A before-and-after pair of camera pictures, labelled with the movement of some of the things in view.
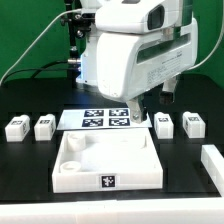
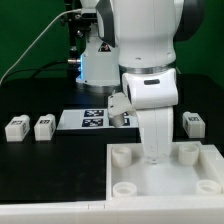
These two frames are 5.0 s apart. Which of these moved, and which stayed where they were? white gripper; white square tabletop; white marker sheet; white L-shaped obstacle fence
Moved: white square tabletop; white gripper
Stayed: white L-shaped obstacle fence; white marker sheet
